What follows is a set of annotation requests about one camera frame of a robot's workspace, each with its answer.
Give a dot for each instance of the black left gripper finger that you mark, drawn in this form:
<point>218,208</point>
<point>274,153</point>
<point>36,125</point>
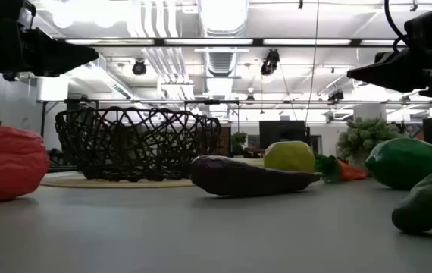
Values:
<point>60,57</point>

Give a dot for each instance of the bright green lime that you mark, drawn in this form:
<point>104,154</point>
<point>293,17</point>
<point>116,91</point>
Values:
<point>405,163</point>

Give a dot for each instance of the orange carrot with green leaves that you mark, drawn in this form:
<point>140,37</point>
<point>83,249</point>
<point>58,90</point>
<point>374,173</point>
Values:
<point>352,173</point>

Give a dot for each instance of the yellow-green apple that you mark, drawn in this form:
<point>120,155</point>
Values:
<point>290,156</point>

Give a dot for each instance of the dark purple eggplant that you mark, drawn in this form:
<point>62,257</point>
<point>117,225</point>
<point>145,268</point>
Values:
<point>246,178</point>

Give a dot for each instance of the black ceiling spotlight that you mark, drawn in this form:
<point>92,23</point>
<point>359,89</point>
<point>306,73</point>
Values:
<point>139,67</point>
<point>336,96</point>
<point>270,62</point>

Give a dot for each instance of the green broccoli cluster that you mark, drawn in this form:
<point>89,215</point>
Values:
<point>364,136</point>

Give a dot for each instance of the red bell pepper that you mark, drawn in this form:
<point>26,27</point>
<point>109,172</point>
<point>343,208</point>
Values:
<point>7,163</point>

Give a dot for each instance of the round wooden board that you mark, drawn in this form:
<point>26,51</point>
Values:
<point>125,184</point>

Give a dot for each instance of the small potted green plant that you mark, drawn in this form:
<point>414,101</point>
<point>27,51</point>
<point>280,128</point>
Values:
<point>238,141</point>

